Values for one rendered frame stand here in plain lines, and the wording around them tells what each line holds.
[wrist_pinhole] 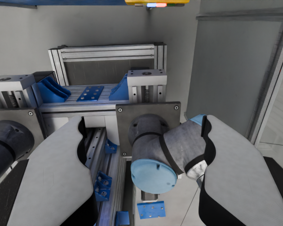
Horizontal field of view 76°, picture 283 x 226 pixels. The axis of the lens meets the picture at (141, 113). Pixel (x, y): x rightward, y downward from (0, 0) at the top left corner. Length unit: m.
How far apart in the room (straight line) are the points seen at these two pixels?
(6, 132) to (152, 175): 0.49
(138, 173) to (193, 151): 0.15
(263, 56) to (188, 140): 0.49
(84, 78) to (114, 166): 0.92
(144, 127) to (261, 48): 0.53
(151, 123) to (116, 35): 1.12
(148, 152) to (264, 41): 0.59
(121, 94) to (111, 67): 0.71
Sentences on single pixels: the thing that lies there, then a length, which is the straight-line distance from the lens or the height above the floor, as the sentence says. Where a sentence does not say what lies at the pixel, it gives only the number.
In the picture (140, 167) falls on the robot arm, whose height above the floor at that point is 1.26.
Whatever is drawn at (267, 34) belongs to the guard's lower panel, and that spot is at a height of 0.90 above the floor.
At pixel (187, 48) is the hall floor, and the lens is 1.66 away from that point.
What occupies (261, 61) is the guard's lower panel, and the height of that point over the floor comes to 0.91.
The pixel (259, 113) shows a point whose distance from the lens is 0.81.
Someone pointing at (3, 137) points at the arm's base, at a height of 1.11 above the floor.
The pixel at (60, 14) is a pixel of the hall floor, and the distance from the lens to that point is 1.70.
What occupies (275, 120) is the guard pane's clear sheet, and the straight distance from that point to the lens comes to 0.78.
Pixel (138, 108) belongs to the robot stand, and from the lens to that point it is 0.62.
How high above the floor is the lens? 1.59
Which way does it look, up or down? 63 degrees down
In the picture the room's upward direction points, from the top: 178 degrees clockwise
